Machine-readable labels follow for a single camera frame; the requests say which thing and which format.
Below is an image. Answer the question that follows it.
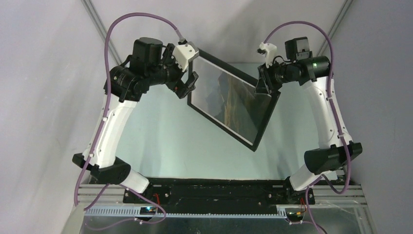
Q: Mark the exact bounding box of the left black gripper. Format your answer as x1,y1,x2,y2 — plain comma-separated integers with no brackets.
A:
146,44,198,98

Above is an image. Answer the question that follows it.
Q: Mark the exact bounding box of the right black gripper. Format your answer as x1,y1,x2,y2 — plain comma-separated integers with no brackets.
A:
255,59,298,95

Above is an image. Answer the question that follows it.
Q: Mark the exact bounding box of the landscape photo print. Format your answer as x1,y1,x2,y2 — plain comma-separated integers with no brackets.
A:
191,57,274,145

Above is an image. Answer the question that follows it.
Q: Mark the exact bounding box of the wooden picture frame with glass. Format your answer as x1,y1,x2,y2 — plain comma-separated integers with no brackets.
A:
187,48,282,153

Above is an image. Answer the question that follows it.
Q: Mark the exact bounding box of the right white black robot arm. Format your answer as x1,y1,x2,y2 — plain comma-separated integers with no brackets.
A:
255,37,362,204

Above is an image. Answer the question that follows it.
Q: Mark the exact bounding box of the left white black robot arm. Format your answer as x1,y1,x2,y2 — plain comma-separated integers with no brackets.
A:
72,37,199,203

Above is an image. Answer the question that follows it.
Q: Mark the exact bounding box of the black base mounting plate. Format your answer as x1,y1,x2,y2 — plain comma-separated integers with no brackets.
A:
143,177,315,215

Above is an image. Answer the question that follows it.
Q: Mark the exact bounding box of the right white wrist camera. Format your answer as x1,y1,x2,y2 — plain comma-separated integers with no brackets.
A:
257,42,278,68

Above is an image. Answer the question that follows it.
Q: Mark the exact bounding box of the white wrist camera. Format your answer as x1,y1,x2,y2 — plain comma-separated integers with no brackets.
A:
257,42,278,68
172,41,200,72

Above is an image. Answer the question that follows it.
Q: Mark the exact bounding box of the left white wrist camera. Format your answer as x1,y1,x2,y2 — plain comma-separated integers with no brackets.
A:
172,41,200,72

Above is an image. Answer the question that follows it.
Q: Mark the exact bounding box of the right aluminium corner post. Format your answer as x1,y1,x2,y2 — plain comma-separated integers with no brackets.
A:
317,0,354,56

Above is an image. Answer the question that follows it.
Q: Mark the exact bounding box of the aluminium corner post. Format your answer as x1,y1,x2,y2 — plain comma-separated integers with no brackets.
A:
317,0,354,56
81,0,123,65

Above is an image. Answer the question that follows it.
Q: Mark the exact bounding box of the left aluminium corner post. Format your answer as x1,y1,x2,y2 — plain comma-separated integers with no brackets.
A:
81,0,123,65

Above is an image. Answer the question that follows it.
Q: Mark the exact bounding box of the grey slotted cable duct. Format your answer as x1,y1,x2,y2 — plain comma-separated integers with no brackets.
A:
85,206,287,218

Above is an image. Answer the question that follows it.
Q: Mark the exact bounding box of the aluminium front rail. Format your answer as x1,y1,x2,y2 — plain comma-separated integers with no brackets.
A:
77,181,367,207

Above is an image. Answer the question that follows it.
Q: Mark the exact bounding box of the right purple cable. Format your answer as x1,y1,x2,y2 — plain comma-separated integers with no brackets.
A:
263,20,353,234

